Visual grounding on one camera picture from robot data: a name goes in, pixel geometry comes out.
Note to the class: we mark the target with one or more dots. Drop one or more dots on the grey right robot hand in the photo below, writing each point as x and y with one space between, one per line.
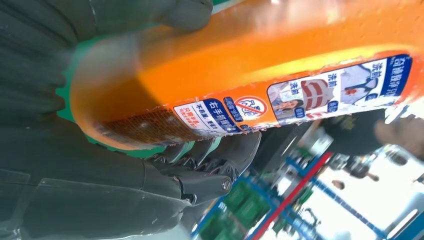
82 192

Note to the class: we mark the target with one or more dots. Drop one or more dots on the person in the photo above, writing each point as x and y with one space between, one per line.
351 132

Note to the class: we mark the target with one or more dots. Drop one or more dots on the blue metal rack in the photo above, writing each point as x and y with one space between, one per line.
298 188

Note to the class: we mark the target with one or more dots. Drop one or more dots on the green plastic crate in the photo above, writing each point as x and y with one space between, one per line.
238 208

